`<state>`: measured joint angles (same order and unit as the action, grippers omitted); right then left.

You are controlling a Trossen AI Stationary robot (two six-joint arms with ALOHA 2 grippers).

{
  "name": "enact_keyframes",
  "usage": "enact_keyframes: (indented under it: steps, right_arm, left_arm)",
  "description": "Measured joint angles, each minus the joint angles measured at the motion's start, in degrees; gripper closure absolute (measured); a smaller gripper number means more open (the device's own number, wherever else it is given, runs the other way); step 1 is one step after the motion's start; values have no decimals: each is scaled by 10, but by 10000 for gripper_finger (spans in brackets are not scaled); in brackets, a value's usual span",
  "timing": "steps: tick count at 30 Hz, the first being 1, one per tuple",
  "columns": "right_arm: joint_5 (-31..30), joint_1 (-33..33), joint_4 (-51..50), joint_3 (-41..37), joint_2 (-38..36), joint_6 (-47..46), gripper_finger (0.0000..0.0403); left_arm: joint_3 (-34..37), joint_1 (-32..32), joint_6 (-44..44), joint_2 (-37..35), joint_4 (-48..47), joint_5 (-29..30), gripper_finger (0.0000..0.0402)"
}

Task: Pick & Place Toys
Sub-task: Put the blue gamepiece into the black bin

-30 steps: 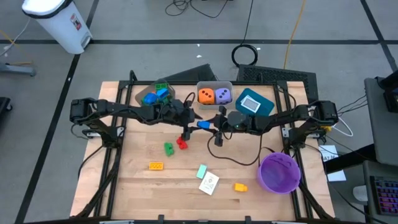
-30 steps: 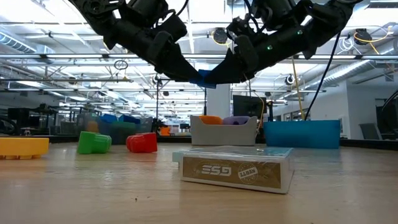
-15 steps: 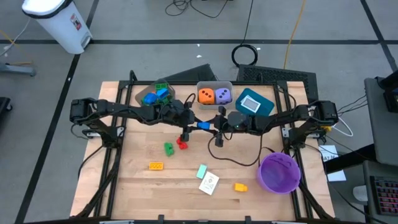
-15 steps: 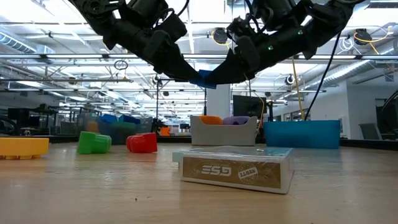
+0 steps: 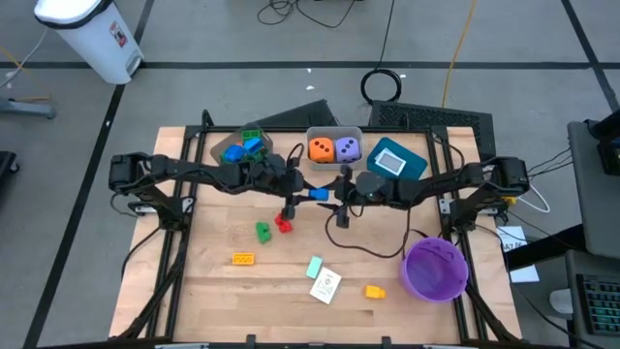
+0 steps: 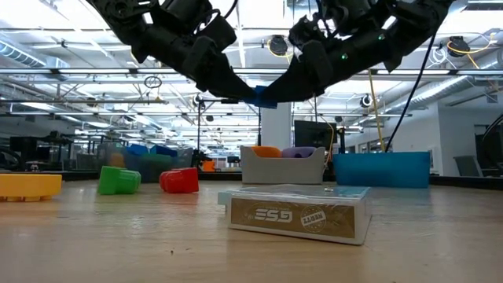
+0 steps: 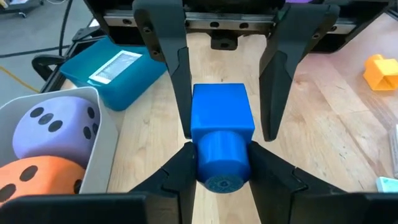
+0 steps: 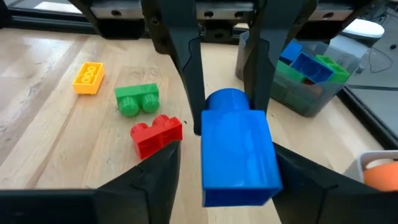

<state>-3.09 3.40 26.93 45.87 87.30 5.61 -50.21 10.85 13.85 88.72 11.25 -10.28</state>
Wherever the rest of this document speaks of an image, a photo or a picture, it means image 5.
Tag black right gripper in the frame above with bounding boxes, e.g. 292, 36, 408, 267
316, 164, 389, 230

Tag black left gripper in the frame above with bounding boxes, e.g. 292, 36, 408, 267
255, 153, 313, 221

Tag orange foam die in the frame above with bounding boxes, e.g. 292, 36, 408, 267
308, 137, 336, 165

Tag purple foam die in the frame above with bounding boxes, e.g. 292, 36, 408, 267
334, 137, 362, 164

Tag red toy block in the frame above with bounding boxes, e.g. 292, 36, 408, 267
273, 213, 295, 235

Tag grey plastic bin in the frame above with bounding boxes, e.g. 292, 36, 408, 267
305, 125, 364, 172

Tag mint flat toy plate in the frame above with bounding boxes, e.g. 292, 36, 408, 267
305, 255, 325, 280

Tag black flat panel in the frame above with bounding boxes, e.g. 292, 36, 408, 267
251, 99, 340, 128

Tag teal plastic bin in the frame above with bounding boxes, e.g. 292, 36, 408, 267
365, 136, 429, 181

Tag gold playing card box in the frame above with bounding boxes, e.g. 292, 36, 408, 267
309, 267, 343, 305

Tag clear smoky plastic container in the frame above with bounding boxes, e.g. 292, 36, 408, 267
209, 124, 275, 166

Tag purple plastic bucket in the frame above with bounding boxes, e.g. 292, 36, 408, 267
399, 237, 470, 303

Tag black perforated case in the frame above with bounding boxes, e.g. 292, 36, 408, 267
368, 100, 496, 151

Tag white paper sheet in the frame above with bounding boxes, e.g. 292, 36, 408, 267
508, 265, 541, 284
494, 225, 530, 254

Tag grey side desk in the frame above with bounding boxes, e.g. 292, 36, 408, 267
564, 248, 620, 349
566, 118, 620, 260

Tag white computer mouse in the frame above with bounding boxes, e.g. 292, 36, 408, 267
548, 287, 575, 316

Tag white trash bin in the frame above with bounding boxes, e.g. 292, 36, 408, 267
33, 0, 145, 86

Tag black desk device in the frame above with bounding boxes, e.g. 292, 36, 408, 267
583, 107, 620, 177

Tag grey stand base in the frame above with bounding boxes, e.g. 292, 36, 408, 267
0, 95, 56, 120

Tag backlit keyboard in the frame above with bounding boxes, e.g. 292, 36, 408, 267
574, 272, 620, 336

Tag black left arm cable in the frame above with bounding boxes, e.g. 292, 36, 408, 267
285, 142, 306, 172

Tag black table frame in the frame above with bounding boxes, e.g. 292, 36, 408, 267
115, 124, 523, 349

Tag black coiled cable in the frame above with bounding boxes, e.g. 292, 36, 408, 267
359, 0, 403, 106

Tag black loose floor cable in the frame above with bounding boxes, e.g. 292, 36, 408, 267
256, 0, 359, 29

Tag yellow cable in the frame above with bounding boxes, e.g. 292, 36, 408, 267
441, 0, 480, 109

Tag white cable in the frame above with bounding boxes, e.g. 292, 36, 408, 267
517, 192, 552, 215

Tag black desk cables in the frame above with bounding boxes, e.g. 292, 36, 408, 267
527, 146, 574, 176

